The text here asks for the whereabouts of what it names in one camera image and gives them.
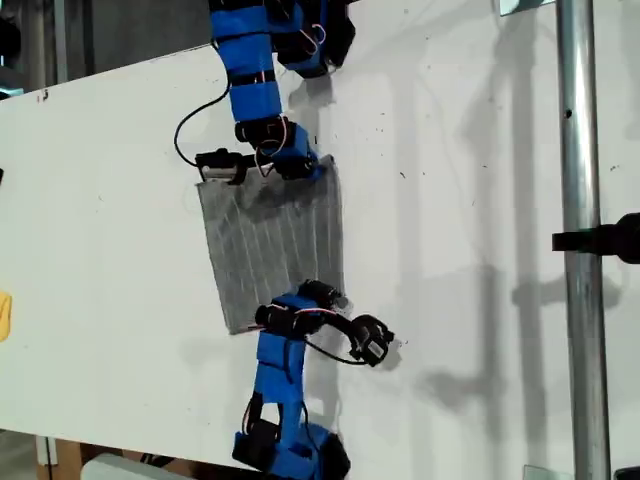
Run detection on black post clamp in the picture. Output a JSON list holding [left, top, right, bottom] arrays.
[[551, 212, 640, 266]]

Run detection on white box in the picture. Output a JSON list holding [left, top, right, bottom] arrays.
[[81, 452, 171, 480]]

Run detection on gripper camera black cable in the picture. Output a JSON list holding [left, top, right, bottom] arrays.
[[303, 338, 371, 366], [173, 82, 232, 167]]

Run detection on grey striped towel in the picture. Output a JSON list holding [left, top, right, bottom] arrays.
[[193, 154, 349, 337]]

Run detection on steel post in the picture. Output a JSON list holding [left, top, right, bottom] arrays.
[[554, 0, 614, 480]]

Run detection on wooden table leg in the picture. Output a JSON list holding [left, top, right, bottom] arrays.
[[34, 433, 84, 480]]

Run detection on yellow object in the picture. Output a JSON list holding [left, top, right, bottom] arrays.
[[0, 291, 14, 344]]

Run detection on gripper camera black stalk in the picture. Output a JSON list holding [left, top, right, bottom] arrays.
[[317, 314, 357, 336], [242, 154, 275, 174]]

